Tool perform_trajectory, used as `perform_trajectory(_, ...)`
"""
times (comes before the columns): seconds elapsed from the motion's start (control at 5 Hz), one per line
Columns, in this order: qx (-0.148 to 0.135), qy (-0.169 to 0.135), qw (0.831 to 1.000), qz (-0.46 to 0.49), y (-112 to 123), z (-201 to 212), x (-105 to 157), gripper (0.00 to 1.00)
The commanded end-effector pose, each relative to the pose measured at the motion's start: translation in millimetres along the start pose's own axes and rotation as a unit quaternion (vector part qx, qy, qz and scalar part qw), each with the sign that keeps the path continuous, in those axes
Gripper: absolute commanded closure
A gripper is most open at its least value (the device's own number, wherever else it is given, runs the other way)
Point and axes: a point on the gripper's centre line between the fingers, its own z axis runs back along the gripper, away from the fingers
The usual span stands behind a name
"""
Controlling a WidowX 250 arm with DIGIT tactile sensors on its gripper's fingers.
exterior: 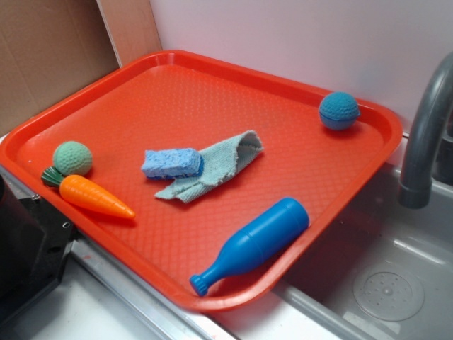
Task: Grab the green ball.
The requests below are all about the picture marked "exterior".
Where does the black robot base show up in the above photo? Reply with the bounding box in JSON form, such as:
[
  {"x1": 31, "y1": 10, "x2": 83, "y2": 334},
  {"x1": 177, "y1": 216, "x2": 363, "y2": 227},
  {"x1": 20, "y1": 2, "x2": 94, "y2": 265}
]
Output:
[{"x1": 1, "y1": 178, "x2": 74, "y2": 325}]

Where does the blue foam ball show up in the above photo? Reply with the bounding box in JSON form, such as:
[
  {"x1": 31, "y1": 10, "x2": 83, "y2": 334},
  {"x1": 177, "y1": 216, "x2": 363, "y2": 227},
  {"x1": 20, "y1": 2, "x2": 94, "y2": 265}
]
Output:
[{"x1": 319, "y1": 92, "x2": 361, "y2": 131}]

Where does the green foam ball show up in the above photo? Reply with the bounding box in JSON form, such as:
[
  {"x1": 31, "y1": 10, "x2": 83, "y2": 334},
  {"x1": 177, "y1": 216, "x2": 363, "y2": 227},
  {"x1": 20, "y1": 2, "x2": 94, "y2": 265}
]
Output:
[{"x1": 52, "y1": 141, "x2": 93, "y2": 176}]

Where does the light green cloth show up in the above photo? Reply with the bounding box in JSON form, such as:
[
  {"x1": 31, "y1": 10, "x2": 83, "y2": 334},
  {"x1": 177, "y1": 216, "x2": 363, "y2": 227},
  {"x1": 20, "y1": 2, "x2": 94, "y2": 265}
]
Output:
[{"x1": 155, "y1": 130, "x2": 263, "y2": 203}]

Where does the orange plastic tray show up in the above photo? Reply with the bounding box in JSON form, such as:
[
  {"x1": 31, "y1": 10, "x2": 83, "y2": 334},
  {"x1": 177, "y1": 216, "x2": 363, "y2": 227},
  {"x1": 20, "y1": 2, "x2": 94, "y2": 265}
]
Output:
[{"x1": 1, "y1": 51, "x2": 403, "y2": 312}]

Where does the blue sponge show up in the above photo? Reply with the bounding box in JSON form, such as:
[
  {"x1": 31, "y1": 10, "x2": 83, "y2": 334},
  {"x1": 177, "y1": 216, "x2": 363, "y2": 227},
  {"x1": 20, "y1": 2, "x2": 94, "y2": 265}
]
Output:
[{"x1": 141, "y1": 148, "x2": 204, "y2": 179}]

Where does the blue plastic toy bottle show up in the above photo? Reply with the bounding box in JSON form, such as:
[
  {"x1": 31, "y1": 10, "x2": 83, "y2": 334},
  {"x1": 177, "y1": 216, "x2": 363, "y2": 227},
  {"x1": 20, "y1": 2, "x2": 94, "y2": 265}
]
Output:
[{"x1": 190, "y1": 198, "x2": 309, "y2": 296}]

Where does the orange plastic toy carrot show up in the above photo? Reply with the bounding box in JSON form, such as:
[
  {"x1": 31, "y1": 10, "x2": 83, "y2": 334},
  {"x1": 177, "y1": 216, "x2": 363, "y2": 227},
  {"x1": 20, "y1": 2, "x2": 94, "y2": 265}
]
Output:
[{"x1": 41, "y1": 166, "x2": 136, "y2": 220}]

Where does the grey plastic sink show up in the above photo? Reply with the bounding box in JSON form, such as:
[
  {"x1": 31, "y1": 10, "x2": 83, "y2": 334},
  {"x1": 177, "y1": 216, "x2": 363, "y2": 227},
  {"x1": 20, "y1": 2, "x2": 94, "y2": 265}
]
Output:
[{"x1": 214, "y1": 166, "x2": 452, "y2": 339}]

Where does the grey faucet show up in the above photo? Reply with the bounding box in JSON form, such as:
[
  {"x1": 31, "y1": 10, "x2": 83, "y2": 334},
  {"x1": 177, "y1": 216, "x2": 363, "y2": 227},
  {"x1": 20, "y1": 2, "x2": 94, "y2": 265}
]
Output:
[{"x1": 398, "y1": 54, "x2": 452, "y2": 209}]

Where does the brown cardboard panel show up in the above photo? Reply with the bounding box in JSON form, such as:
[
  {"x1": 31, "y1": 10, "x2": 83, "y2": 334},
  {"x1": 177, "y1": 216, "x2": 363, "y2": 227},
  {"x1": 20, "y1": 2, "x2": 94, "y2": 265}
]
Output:
[{"x1": 1, "y1": 1, "x2": 161, "y2": 135}]

